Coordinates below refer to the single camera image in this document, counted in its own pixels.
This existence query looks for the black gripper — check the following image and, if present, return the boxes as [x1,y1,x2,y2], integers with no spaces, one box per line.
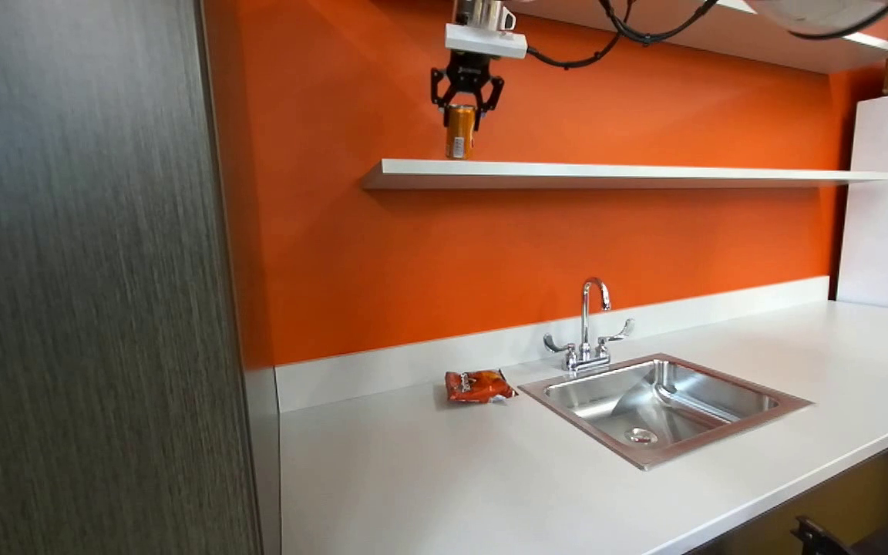
[425,49,508,131]

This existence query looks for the orange bottle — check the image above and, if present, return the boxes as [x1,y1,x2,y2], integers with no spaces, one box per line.
[444,104,477,162]

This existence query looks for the stainless steel sink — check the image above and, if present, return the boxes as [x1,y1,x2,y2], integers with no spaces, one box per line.
[516,351,813,473]

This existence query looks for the dark wood cabinet panel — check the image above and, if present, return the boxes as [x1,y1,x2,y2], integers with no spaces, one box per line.
[0,0,270,555]

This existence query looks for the black chair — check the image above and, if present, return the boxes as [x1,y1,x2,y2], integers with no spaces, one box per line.
[790,512,888,555]

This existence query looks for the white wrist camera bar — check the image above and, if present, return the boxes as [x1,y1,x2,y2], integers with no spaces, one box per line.
[442,21,535,61]

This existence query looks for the white wall shelf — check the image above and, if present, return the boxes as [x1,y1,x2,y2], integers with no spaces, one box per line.
[358,155,888,193]

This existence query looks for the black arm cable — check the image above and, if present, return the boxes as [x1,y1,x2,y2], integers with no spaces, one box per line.
[520,0,888,73]

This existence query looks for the chrome two-handle faucet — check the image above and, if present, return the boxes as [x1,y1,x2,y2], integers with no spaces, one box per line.
[541,275,634,377]

